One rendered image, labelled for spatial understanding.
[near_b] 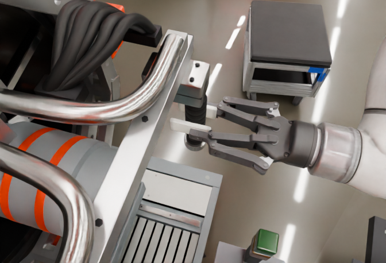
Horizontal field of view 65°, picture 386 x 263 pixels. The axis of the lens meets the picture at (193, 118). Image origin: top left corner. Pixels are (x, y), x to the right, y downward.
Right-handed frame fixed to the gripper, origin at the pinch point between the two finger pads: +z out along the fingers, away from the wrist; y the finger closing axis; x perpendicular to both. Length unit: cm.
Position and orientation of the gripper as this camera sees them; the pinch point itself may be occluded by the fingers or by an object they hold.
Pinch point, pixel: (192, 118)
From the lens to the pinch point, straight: 52.4
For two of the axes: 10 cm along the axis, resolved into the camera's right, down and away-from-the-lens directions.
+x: 0.0, -5.4, -8.4
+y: 2.8, -8.1, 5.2
